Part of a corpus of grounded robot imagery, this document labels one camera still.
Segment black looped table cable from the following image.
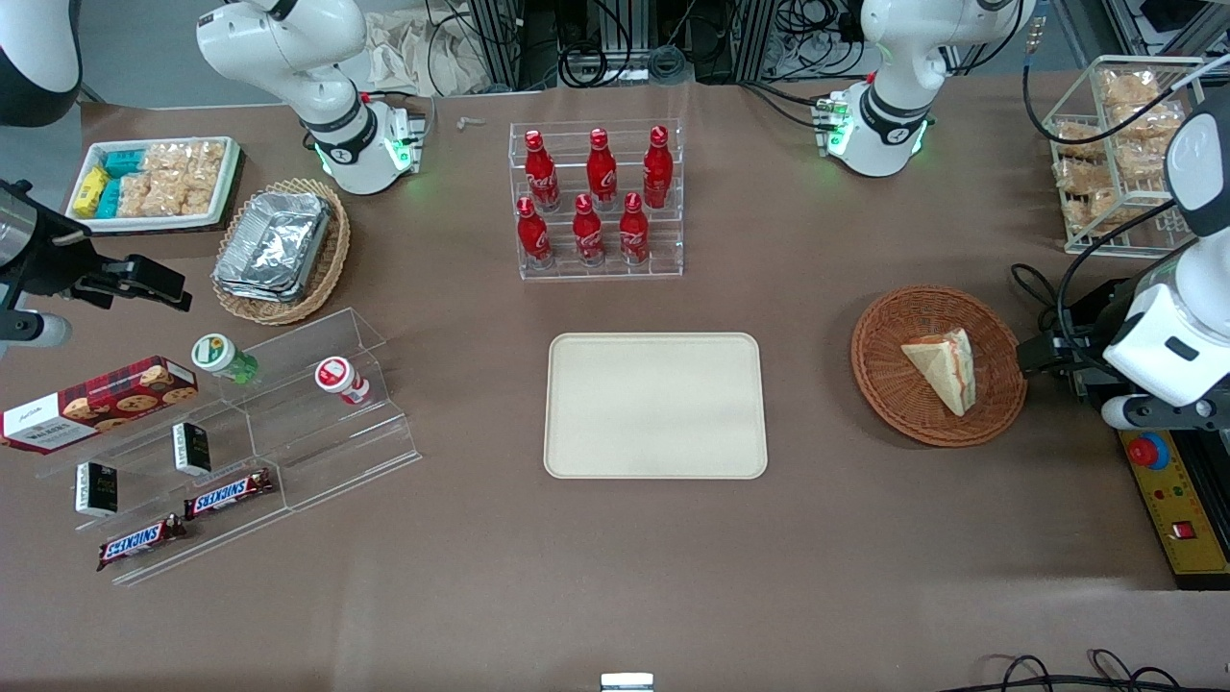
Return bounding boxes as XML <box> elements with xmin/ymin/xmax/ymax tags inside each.
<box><xmin>1008</xmin><ymin>261</ymin><xmax>1073</xmax><ymax>338</ymax></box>

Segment beige rectangular tray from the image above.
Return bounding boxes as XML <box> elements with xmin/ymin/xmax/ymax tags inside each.
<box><xmin>543</xmin><ymin>332</ymin><xmax>770</xmax><ymax>481</ymax></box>

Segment red tartan cookie box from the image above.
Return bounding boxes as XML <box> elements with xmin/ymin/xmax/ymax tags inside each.
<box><xmin>0</xmin><ymin>355</ymin><xmax>201</xmax><ymax>456</ymax></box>

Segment stack of foil trays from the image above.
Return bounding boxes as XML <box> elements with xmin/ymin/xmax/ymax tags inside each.
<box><xmin>212</xmin><ymin>189</ymin><xmax>333</xmax><ymax>305</ymax></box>

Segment red lid cup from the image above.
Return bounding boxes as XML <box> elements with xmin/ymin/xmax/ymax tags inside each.
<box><xmin>313</xmin><ymin>356</ymin><xmax>372</xmax><ymax>408</ymax></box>

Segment yellow control box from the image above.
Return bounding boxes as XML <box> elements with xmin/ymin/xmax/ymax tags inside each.
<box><xmin>1117</xmin><ymin>423</ymin><xmax>1230</xmax><ymax>590</ymax></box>

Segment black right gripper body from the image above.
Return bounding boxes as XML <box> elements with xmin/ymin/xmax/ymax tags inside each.
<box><xmin>0</xmin><ymin>180</ymin><xmax>109</xmax><ymax>313</ymax></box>

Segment black machine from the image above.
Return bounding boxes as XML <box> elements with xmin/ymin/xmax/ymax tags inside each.
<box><xmin>1055</xmin><ymin>277</ymin><xmax>1159</xmax><ymax>405</ymax></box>

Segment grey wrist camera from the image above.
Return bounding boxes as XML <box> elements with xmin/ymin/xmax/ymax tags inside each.
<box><xmin>0</xmin><ymin>310</ymin><xmax>74</xmax><ymax>353</ymax></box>
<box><xmin>1099</xmin><ymin>392</ymin><xmax>1230</xmax><ymax>432</ymax></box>

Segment round brown wicker basket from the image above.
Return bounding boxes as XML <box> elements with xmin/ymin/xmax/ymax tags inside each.
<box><xmin>850</xmin><ymin>284</ymin><xmax>1029</xmax><ymax>449</ymax></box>

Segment red cola bottle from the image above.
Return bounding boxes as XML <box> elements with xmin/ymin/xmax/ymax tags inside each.
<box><xmin>515</xmin><ymin>196</ymin><xmax>554</xmax><ymax>269</ymax></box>
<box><xmin>618</xmin><ymin>191</ymin><xmax>652</xmax><ymax>266</ymax></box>
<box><xmin>641</xmin><ymin>125</ymin><xmax>675</xmax><ymax>210</ymax></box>
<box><xmin>572</xmin><ymin>193</ymin><xmax>607</xmax><ymax>268</ymax></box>
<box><xmin>524</xmin><ymin>130</ymin><xmax>562</xmax><ymax>213</ymax></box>
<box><xmin>585</xmin><ymin>127</ymin><xmax>620</xmax><ymax>211</ymax></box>

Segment yellow snack pack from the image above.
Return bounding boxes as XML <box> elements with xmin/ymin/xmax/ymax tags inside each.
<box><xmin>72</xmin><ymin>164</ymin><xmax>110</xmax><ymax>219</ymax></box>

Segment snickers chocolate bar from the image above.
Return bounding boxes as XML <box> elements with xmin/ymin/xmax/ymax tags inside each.
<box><xmin>182</xmin><ymin>468</ymin><xmax>277</xmax><ymax>522</ymax></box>
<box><xmin>95</xmin><ymin>513</ymin><xmax>189</xmax><ymax>574</ymax></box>

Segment black cable bundle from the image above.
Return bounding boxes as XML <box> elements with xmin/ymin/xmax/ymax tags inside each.
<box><xmin>961</xmin><ymin>650</ymin><xmax>1185</xmax><ymax>692</ymax></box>

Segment clear acrylic bottle rack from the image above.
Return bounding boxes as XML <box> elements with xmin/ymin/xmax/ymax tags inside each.
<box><xmin>508</xmin><ymin>117</ymin><xmax>686</xmax><ymax>283</ymax></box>

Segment white snack tray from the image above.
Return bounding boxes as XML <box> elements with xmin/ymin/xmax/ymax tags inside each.
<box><xmin>64</xmin><ymin>136</ymin><xmax>242</xmax><ymax>235</ymax></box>

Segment clear fried snack bag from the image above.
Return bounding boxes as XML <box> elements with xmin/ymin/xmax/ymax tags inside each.
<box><xmin>1114</xmin><ymin>103</ymin><xmax>1186</xmax><ymax>141</ymax></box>
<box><xmin>1114</xmin><ymin>139</ymin><xmax>1179</xmax><ymax>185</ymax></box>
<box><xmin>1066</xmin><ymin>187</ymin><xmax>1131</xmax><ymax>237</ymax></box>
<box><xmin>1053</xmin><ymin>158</ymin><xmax>1102</xmax><ymax>194</ymax></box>
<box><xmin>1097</xmin><ymin>64</ymin><xmax>1163</xmax><ymax>108</ymax></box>
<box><xmin>1054</xmin><ymin>119</ymin><xmax>1107</xmax><ymax>161</ymax></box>

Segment clear acrylic stepped shelf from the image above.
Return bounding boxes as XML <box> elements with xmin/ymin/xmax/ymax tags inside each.
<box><xmin>34</xmin><ymin>307</ymin><xmax>425</xmax><ymax>588</ymax></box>

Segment beige cloth bag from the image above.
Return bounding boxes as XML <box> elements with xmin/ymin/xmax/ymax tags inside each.
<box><xmin>363</xmin><ymin>12</ymin><xmax>503</xmax><ymax>98</ymax></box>

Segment oval light wicker basket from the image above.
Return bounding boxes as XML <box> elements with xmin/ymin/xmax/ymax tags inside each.
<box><xmin>210</xmin><ymin>177</ymin><xmax>353</xmax><ymax>327</ymax></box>

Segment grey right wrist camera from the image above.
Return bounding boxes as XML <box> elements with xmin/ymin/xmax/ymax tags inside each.
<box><xmin>0</xmin><ymin>310</ymin><xmax>74</xmax><ymax>353</ymax></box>

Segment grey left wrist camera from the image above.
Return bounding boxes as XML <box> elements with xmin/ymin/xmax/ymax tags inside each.
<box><xmin>1099</xmin><ymin>392</ymin><xmax>1230</xmax><ymax>432</ymax></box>

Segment green lid cup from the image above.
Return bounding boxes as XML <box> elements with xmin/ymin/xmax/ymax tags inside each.
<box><xmin>190</xmin><ymin>333</ymin><xmax>259</xmax><ymax>386</ymax></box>

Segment coiled black background cables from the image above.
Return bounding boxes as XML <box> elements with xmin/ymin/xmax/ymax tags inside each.
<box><xmin>555</xmin><ymin>38</ymin><xmax>689</xmax><ymax>89</ymax></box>

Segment small black white box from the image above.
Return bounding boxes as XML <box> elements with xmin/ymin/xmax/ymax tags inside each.
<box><xmin>74</xmin><ymin>461</ymin><xmax>120</xmax><ymax>519</ymax></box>
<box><xmin>171</xmin><ymin>421</ymin><xmax>213</xmax><ymax>478</ymax></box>

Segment white wire rack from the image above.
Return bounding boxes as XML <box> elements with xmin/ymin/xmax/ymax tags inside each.
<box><xmin>1042</xmin><ymin>55</ymin><xmax>1218</xmax><ymax>258</ymax></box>

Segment triangular sandwich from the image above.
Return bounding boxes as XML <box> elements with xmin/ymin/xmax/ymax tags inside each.
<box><xmin>900</xmin><ymin>328</ymin><xmax>978</xmax><ymax>418</ymax></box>

